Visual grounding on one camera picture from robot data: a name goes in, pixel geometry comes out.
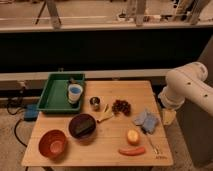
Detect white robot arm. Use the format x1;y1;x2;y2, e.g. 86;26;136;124
158;62;213;125

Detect small dark object in tray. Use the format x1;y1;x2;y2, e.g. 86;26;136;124
68;78;77;84

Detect green plastic tray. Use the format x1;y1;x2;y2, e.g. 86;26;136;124
37;72;85;114

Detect metal fork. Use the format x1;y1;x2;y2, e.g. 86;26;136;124
145;133;160;155

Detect yellow apple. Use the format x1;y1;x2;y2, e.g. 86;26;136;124
126;130;140;145

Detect orange carrot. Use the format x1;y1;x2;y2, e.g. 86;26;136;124
118;147;145;156

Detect bunch of dark grapes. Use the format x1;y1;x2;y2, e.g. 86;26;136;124
112;100;131;116

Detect wooden spoon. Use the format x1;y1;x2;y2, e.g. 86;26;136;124
97;104;114;123

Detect small metal cup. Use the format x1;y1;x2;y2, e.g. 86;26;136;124
90;97;100;111

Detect dark purple bowl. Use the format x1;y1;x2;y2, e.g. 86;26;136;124
68;114;96;139

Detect dark item in bowl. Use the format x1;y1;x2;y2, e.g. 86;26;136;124
75;120;94;135

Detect white cup blue inside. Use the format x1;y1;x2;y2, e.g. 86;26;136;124
68;84;83;104

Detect orange bowl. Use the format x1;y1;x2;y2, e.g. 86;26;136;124
38;130;67;159

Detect blue power box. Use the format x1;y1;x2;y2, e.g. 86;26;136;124
24;104;39;121

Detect black cable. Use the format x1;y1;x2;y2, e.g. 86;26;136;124
5;89;28;148

